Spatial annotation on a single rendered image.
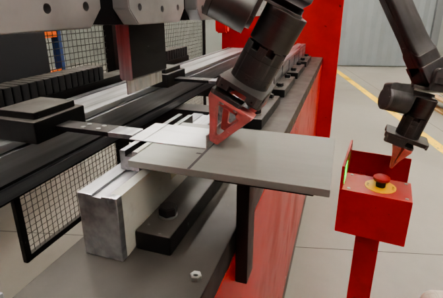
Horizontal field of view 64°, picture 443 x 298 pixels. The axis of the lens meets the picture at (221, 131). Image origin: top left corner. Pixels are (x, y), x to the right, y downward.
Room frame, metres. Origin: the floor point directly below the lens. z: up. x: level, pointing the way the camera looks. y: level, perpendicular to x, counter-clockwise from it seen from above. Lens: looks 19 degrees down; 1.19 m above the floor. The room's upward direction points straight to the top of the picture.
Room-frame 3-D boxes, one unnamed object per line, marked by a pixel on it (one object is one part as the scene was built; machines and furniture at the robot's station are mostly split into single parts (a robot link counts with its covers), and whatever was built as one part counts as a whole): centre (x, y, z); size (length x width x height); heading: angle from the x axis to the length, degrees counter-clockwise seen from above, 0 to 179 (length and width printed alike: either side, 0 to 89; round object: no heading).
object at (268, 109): (1.08, -0.13, 0.89); 0.30 x 0.05 x 0.03; 161
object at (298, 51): (1.73, -0.29, 0.92); 1.68 x 0.06 x 0.10; 161
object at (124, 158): (0.57, 0.10, 0.98); 0.20 x 0.03 x 0.03; 161
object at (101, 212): (0.58, 0.10, 0.92); 0.39 x 0.06 x 0.10; 161
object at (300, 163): (0.48, -0.03, 1.00); 0.26 x 0.18 x 0.01; 71
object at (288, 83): (1.46, -0.26, 0.89); 0.30 x 0.05 x 0.03; 161
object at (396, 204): (0.83, -0.40, 0.75); 0.20 x 0.16 x 0.18; 155
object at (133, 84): (0.53, 0.11, 1.13); 0.10 x 0.02 x 0.10; 161
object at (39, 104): (0.58, 0.26, 1.01); 0.26 x 0.12 x 0.05; 71
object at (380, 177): (0.78, -0.39, 0.79); 0.04 x 0.04 x 0.04
